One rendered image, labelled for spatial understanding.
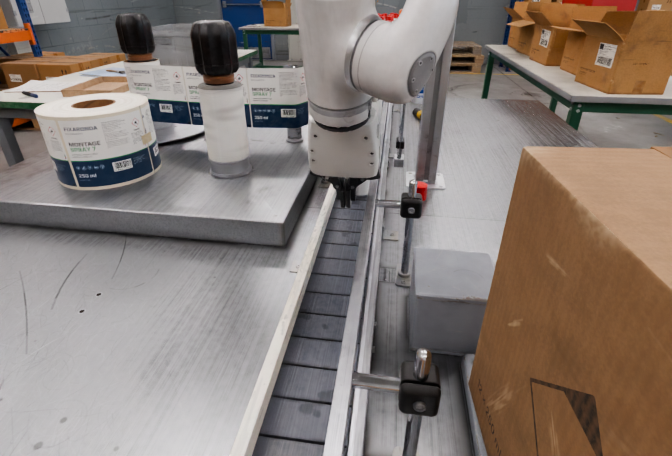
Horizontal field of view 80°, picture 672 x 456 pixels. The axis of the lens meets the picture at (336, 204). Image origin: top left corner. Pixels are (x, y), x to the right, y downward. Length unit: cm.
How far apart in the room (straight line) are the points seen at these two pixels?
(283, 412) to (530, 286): 24
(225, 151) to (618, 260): 72
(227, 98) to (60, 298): 43
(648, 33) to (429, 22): 207
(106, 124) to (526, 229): 74
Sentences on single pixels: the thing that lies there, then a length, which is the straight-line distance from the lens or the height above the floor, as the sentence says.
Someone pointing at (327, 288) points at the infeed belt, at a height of 88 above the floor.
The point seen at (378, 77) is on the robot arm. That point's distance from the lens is 42.
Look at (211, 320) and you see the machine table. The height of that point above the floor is 83.
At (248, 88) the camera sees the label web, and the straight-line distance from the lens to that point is 103.
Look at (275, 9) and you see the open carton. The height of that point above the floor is 101.
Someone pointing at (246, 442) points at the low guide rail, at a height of 91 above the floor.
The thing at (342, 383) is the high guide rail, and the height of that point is 96.
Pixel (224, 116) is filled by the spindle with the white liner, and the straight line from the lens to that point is 82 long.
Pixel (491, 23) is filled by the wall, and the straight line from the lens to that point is 865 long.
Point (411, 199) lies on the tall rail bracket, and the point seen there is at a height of 97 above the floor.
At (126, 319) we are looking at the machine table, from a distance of 63.
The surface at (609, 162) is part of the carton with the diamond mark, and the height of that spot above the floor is 112.
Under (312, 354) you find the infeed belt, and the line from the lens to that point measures 46.
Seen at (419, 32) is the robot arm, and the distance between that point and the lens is 42.
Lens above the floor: 122
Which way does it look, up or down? 28 degrees down
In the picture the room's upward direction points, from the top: straight up
